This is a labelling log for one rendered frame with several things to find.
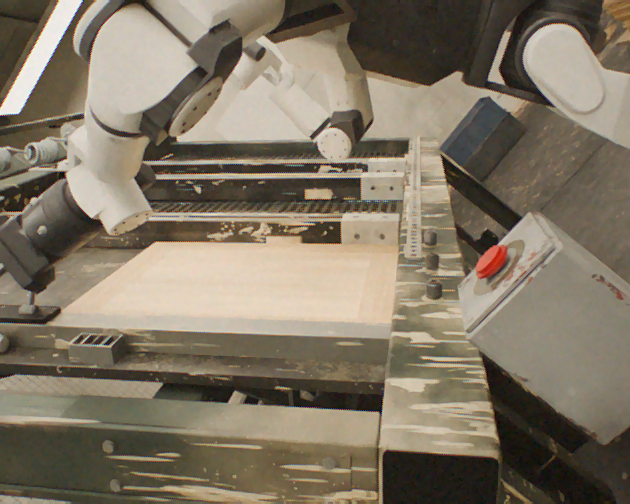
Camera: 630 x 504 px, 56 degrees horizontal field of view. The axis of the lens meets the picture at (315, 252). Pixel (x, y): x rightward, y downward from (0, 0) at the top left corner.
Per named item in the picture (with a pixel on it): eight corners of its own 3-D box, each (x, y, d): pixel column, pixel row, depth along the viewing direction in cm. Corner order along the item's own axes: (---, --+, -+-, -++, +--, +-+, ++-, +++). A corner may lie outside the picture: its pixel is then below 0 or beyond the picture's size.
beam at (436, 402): (498, 546, 59) (505, 456, 56) (378, 535, 62) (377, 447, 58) (436, 160, 265) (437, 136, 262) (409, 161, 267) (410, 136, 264)
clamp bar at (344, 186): (403, 201, 171) (404, 117, 163) (34, 201, 191) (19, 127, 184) (404, 193, 180) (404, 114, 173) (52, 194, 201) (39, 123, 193)
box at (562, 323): (718, 370, 50) (558, 241, 49) (610, 454, 54) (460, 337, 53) (664, 312, 61) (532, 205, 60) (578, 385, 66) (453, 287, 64)
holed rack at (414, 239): (421, 260, 109) (421, 257, 109) (405, 260, 109) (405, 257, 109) (420, 136, 263) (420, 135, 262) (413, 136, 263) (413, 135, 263)
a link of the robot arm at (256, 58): (242, 40, 138) (278, 67, 135) (211, 71, 136) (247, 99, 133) (235, 7, 127) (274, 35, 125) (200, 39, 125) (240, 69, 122)
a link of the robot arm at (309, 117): (285, 97, 138) (343, 155, 141) (266, 113, 131) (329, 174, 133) (312, 66, 132) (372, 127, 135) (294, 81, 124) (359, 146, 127)
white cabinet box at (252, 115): (453, 228, 481) (254, 70, 466) (407, 280, 497) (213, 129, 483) (447, 213, 539) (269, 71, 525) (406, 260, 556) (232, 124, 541)
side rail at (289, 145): (409, 164, 259) (409, 139, 256) (173, 167, 278) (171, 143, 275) (409, 161, 267) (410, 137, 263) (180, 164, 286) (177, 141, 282)
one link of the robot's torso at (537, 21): (587, 20, 98) (517, 2, 99) (611, 16, 85) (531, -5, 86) (557, 98, 103) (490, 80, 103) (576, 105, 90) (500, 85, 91)
